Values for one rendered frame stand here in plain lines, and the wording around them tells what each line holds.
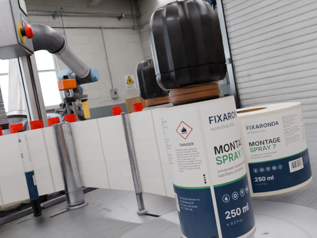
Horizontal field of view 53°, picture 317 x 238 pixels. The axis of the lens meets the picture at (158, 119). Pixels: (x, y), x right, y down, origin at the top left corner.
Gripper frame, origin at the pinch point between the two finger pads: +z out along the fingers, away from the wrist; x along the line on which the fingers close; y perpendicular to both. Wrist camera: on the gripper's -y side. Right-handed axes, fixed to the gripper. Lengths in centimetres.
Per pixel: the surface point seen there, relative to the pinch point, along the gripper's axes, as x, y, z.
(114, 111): 51, -40, 27
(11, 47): 76, -16, 31
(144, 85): 75, -52, 40
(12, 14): 83, -16, 26
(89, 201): 59, -43, 63
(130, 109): 11.8, -34.8, -10.5
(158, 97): 73, -56, 42
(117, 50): -315, 113, -494
